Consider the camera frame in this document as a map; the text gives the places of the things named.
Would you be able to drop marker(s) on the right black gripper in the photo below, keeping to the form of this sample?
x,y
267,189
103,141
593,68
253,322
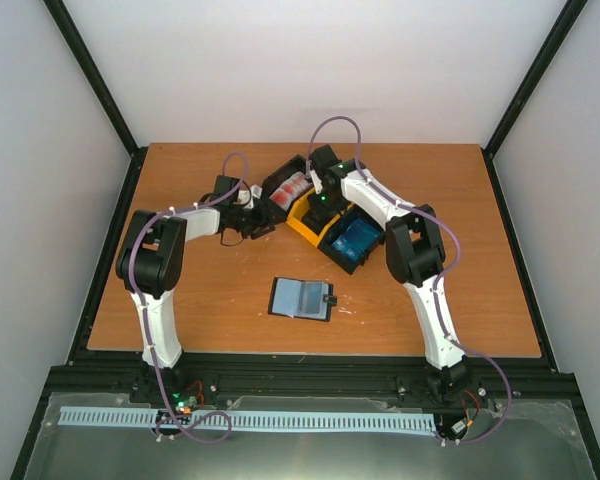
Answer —
x,y
343,203

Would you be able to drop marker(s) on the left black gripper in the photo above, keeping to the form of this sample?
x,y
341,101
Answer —
x,y
263,222

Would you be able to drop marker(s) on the black bin with blue cards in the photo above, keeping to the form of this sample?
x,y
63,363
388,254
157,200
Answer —
x,y
340,260

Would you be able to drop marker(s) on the black leather card holder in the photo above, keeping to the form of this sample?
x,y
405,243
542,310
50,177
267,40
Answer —
x,y
284,298

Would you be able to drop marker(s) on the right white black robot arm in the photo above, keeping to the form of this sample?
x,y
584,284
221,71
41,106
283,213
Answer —
x,y
415,257

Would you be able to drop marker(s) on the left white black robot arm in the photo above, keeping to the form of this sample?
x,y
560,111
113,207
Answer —
x,y
150,263

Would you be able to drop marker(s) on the black card holders in bin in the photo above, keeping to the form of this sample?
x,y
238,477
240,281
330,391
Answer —
x,y
316,219

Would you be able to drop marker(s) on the stack of red cards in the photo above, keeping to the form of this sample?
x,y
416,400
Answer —
x,y
290,189

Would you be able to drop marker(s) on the black bin with red cards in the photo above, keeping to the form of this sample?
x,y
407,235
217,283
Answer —
x,y
273,181

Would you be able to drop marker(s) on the stack of blue cards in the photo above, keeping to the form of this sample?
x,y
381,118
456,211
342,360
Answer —
x,y
356,239

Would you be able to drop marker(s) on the yellow plastic bin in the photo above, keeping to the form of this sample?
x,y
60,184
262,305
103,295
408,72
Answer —
x,y
299,209

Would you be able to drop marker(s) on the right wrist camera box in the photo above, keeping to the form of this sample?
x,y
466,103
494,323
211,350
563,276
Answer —
x,y
323,158

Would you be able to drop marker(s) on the black aluminium frame rail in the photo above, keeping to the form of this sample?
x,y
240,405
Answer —
x,y
226,375

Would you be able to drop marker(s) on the light blue slotted cable duct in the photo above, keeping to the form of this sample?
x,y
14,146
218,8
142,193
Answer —
x,y
253,421

